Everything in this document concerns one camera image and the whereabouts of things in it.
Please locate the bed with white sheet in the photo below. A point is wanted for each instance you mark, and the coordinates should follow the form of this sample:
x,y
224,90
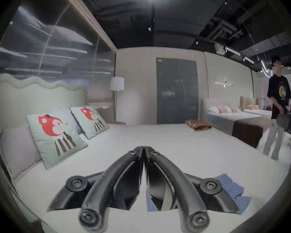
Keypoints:
x,y
184,144

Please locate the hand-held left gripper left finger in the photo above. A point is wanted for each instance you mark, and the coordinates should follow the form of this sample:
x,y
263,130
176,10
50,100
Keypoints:
x,y
104,186

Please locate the brown folded cloth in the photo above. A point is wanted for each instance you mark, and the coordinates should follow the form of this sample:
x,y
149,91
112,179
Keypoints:
x,y
198,125

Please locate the plain grey pillow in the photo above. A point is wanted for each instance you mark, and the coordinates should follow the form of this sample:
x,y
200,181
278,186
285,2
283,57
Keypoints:
x,y
69,119
18,149

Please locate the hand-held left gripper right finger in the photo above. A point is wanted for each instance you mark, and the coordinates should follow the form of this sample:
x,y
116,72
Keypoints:
x,y
181,186

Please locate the bed with striped headboard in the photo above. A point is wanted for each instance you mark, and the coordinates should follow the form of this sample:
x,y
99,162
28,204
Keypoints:
x,y
254,107

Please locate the pale green padded headboard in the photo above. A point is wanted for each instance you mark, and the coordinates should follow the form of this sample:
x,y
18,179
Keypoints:
x,y
26,101

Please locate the dark chair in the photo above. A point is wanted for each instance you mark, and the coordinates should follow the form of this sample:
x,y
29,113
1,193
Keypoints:
x,y
289,124

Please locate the grey double door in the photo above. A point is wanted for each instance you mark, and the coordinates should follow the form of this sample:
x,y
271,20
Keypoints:
x,y
177,91

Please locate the blue garment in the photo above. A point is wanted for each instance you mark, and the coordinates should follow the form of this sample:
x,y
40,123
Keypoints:
x,y
235,190

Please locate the fox print cushion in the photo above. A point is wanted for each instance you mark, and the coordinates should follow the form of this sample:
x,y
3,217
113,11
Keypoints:
x,y
57,137
91,121

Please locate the bed with brown blanket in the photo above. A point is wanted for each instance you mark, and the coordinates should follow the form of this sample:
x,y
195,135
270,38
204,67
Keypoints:
x,y
237,120

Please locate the white shade floor lamp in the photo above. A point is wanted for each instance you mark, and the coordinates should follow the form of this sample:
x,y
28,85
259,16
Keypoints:
x,y
116,86

